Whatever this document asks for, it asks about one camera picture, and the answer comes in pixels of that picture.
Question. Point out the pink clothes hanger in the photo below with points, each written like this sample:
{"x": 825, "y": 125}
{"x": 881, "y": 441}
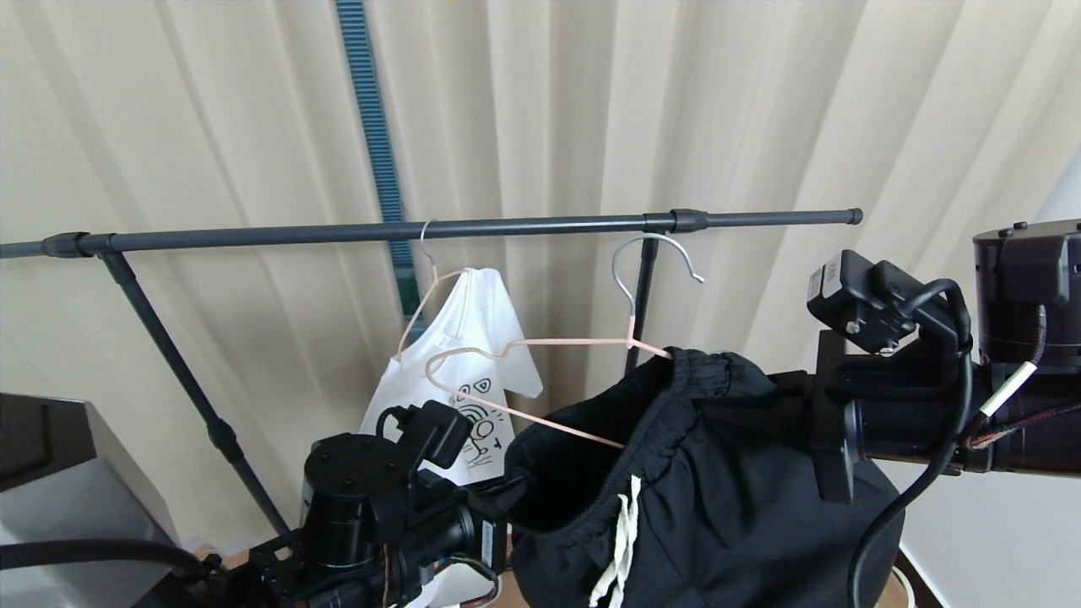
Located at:
{"x": 574, "y": 342}
{"x": 418, "y": 312}

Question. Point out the white laundry basket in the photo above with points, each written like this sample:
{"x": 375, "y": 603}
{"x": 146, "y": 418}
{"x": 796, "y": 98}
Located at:
{"x": 904, "y": 587}

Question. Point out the black garment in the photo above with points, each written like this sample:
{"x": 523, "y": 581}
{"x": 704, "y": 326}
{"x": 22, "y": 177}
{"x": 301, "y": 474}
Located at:
{"x": 718, "y": 523}

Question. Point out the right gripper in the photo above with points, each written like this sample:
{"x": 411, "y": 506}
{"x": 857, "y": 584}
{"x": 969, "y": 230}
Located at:
{"x": 895, "y": 414}

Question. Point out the beige curtain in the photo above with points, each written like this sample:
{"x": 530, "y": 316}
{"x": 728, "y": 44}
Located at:
{"x": 169, "y": 110}
{"x": 760, "y": 110}

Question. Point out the black clothes rack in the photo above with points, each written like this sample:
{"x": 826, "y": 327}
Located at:
{"x": 253, "y": 235}

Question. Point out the white printed t-shirt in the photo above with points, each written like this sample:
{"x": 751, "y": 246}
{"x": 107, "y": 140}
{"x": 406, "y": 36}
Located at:
{"x": 481, "y": 321}

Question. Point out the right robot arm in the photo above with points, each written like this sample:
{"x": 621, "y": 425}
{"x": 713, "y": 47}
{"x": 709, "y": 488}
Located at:
{"x": 1030, "y": 287}

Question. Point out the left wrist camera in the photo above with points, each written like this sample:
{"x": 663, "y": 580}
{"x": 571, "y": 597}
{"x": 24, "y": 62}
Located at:
{"x": 439, "y": 431}

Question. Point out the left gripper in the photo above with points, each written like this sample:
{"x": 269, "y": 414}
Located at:
{"x": 439, "y": 540}

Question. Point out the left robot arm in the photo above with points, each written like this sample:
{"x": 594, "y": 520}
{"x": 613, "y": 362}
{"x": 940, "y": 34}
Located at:
{"x": 346, "y": 490}

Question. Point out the window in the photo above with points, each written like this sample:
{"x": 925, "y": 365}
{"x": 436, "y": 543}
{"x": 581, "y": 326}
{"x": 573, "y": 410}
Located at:
{"x": 372, "y": 127}

